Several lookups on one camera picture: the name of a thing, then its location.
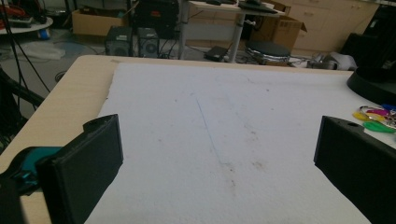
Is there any black round stool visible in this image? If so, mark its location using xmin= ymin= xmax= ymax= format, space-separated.
xmin=246 ymin=40 xmax=291 ymax=65

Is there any black keyboard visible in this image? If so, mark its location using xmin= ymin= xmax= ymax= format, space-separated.
xmin=237 ymin=1 xmax=279 ymax=15

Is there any black computer tower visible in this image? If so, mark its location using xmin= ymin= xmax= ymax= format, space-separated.
xmin=134 ymin=0 xmax=180 ymax=39

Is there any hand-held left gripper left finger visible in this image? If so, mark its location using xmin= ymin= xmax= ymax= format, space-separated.
xmin=35 ymin=113 xmax=124 ymax=224

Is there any black speaker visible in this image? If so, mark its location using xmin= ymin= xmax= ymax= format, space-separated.
xmin=105 ymin=25 xmax=134 ymax=57
xmin=136 ymin=27 xmax=161 ymax=59

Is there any clear plastic bag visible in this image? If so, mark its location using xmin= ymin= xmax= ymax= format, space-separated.
xmin=16 ymin=41 xmax=66 ymax=61

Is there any white desk with metal legs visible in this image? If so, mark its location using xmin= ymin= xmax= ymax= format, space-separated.
xmin=177 ymin=0 xmax=286 ymax=63

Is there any teal and black tool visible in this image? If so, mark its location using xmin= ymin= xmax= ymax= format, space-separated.
xmin=0 ymin=146 xmax=64 ymax=197

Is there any black power adapter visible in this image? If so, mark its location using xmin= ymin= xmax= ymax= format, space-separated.
xmin=204 ymin=46 xmax=229 ymax=63

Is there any open cardboard box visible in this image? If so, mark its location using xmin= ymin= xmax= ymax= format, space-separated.
xmin=250 ymin=15 xmax=308 ymax=53

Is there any round white table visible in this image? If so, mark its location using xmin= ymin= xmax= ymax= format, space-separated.
xmin=0 ymin=16 xmax=54 ymax=35

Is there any white foam mat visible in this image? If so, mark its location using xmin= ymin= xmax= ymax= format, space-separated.
xmin=84 ymin=63 xmax=396 ymax=224

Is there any black metal stand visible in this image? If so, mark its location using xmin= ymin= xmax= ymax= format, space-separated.
xmin=0 ymin=66 xmax=46 ymax=147

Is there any flat cardboard box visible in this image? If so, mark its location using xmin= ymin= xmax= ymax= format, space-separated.
xmin=71 ymin=8 xmax=129 ymax=37

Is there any black monitor base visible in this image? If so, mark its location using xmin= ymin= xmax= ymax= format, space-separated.
xmin=346 ymin=66 xmax=396 ymax=106

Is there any black cable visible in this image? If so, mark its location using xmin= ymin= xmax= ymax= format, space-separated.
xmin=0 ymin=0 xmax=51 ymax=93

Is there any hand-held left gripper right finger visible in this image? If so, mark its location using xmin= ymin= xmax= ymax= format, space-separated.
xmin=313 ymin=115 xmax=396 ymax=224

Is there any yellow key tag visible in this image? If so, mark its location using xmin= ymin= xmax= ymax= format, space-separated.
xmin=352 ymin=111 xmax=387 ymax=122

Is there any magenta key tag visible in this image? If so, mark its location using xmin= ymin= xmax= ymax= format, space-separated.
xmin=365 ymin=107 xmax=390 ymax=117

